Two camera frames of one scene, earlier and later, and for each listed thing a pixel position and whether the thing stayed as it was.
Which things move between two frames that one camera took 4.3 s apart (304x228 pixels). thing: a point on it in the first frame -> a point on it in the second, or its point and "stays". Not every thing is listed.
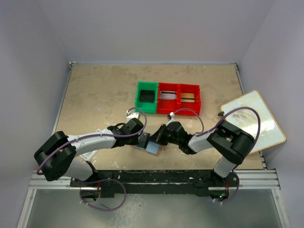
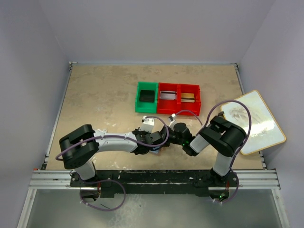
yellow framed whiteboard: (245, 120) stays
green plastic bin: (146, 97) stays
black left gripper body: (133, 139) -> (143, 133)
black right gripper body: (166, 137) stays
